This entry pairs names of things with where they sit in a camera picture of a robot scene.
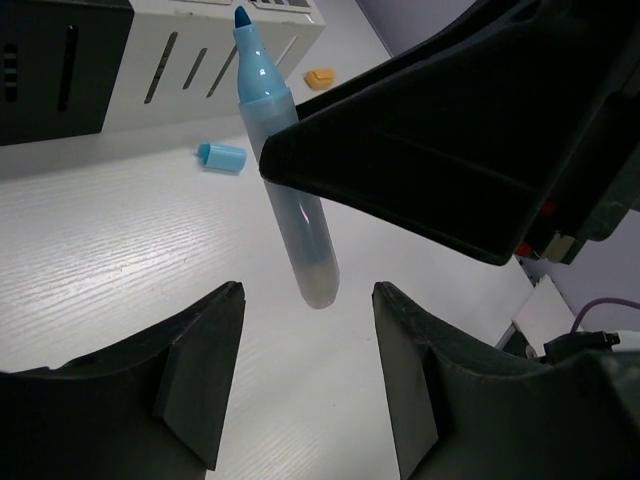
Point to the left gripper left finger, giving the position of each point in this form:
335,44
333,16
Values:
151,406

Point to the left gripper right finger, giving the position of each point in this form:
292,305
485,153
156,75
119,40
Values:
462,409

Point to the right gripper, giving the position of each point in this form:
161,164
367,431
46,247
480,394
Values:
515,130

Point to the orange yellow eraser cap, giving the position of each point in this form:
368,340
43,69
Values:
320,79

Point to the blue pen cap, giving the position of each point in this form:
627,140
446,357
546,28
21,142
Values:
221,158

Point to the white double container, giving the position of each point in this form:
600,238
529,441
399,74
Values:
180,61

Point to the black double container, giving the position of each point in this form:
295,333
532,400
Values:
59,63

